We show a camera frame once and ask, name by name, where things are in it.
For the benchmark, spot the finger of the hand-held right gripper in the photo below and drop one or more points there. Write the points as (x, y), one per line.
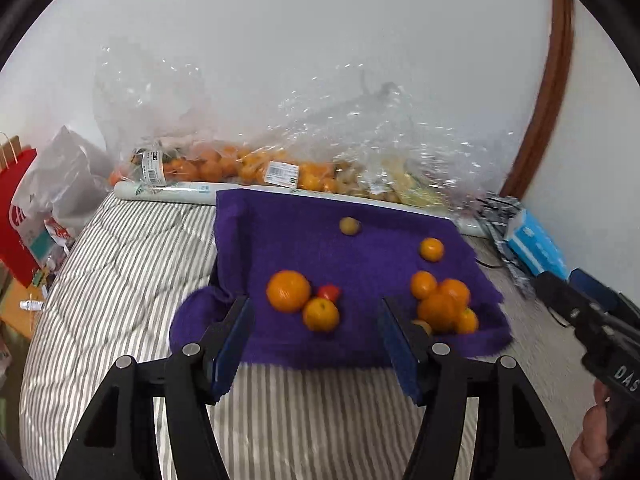
(595, 285)
(560, 300)

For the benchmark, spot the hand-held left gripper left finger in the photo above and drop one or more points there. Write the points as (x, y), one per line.
(232, 350)

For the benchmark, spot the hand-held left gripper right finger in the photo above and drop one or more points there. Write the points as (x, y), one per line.
(400, 355)

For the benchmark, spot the large orange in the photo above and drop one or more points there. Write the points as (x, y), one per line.
(439, 312)
(454, 290)
(288, 291)

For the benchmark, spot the small red fruit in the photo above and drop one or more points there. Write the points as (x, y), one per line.
(329, 291)

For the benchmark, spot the purple towel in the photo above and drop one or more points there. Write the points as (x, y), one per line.
(360, 260)

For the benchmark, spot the person's right hand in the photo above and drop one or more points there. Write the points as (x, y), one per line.
(590, 440)

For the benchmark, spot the blue tissue pack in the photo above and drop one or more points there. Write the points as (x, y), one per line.
(537, 245)

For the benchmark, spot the striped mattress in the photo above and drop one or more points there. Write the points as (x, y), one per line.
(125, 270)

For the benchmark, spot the white paper roll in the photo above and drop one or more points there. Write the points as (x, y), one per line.
(170, 192)

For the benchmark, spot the clear bag of yellow fruit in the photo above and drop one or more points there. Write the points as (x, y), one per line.
(410, 185)

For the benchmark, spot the small white tube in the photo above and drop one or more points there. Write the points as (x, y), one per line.
(30, 305)

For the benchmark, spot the red and white packet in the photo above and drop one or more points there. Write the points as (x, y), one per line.
(57, 232)

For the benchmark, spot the wooden nightstand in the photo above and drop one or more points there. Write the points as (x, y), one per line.
(15, 315)

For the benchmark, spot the white and teal bag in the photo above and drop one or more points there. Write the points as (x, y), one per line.
(35, 242)

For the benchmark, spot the red paper bag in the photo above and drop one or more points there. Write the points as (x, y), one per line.
(15, 250)

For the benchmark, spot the white plastic bag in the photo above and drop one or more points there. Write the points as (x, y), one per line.
(65, 175)

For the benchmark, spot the brown wooden door frame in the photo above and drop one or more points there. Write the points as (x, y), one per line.
(545, 90)

